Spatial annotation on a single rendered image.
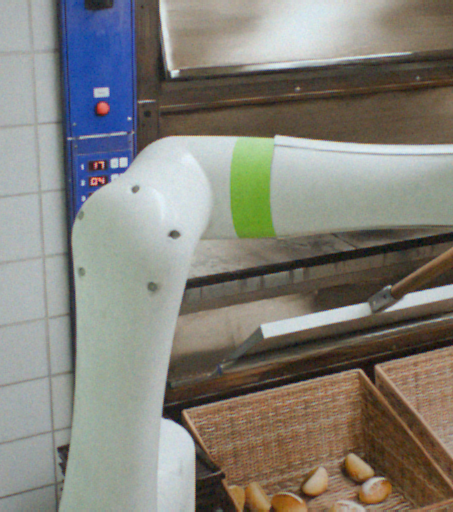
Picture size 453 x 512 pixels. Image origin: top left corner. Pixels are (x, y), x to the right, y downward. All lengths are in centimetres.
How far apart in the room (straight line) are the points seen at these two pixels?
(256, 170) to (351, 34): 135
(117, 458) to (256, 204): 31
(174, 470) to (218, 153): 42
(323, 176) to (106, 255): 26
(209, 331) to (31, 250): 54
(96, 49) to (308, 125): 60
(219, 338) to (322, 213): 143
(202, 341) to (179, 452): 119
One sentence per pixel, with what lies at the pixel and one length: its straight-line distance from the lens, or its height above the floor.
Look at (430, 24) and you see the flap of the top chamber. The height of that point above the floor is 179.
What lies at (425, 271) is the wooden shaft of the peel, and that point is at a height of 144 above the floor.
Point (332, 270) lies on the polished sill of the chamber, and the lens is 254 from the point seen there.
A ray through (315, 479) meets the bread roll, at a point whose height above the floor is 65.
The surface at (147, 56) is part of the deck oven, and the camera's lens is 213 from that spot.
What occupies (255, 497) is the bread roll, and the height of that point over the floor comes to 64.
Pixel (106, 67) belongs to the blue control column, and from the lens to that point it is 206.
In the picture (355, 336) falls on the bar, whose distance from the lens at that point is 216.
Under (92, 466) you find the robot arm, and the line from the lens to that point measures 106.
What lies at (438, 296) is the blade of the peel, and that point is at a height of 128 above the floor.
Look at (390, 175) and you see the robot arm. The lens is 103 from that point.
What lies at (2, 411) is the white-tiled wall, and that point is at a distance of 231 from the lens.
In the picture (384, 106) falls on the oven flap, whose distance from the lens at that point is 250.
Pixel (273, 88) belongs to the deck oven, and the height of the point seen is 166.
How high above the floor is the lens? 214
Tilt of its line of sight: 22 degrees down
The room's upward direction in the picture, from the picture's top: 1 degrees clockwise
